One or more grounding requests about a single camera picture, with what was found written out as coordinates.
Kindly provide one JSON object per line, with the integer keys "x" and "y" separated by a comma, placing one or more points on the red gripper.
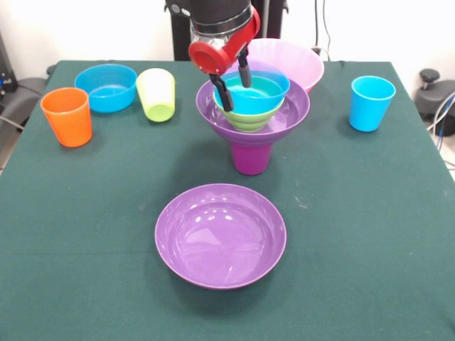
{"x": 209, "y": 58}

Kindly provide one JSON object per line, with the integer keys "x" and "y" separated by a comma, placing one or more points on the blue bowl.
{"x": 256, "y": 99}
{"x": 106, "y": 96}

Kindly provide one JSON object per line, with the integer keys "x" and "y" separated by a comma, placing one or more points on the green ribbed bowl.
{"x": 249, "y": 122}

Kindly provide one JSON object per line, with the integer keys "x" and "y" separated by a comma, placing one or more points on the purple bowl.
{"x": 295, "y": 106}
{"x": 220, "y": 245}

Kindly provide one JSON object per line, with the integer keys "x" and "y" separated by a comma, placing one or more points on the purple cup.
{"x": 252, "y": 160}

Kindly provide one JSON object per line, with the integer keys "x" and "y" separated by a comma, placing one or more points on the lime green cup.
{"x": 156, "y": 92}

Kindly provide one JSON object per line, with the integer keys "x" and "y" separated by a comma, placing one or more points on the large pink bowl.
{"x": 298, "y": 57}

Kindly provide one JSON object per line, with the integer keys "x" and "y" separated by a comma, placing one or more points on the blue cup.
{"x": 369, "y": 110}

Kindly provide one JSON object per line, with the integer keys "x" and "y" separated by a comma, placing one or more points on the orange cup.
{"x": 69, "y": 126}

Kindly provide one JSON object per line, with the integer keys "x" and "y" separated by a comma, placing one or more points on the black knob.
{"x": 429, "y": 75}

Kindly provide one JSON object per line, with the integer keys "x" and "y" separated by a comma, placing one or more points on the dark grey base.
{"x": 435, "y": 101}

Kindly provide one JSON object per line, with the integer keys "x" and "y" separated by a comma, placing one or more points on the grey chair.
{"x": 25, "y": 96}

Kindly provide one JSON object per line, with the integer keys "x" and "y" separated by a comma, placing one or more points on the dark green tablecloth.
{"x": 227, "y": 312}

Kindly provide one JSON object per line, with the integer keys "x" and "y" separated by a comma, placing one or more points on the black equipment box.
{"x": 5, "y": 71}

